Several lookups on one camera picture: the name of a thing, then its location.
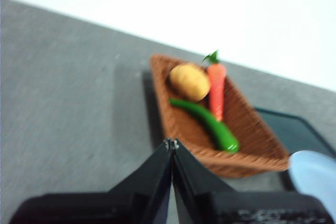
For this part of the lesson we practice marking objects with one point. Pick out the yellow potato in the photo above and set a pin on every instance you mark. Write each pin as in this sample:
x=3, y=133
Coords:
x=190, y=82

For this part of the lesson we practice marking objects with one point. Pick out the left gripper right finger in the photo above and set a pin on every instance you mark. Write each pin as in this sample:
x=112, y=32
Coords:
x=210, y=203

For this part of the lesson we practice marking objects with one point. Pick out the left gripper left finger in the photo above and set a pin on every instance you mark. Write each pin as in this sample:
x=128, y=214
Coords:
x=136, y=203

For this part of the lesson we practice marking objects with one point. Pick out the black rectangular tray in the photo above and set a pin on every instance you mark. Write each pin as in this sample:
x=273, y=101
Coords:
x=288, y=132

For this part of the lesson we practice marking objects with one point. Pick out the green pepper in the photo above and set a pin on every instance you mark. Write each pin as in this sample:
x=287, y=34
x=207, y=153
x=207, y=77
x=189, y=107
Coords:
x=210, y=123

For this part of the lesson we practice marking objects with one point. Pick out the brown wicker basket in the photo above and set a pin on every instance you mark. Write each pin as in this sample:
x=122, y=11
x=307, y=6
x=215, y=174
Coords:
x=246, y=140

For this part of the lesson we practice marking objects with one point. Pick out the light blue plate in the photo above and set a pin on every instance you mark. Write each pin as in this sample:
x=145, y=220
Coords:
x=315, y=174

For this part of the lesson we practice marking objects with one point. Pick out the orange carrot with green leaves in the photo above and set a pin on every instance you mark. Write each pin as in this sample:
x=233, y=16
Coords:
x=217, y=87

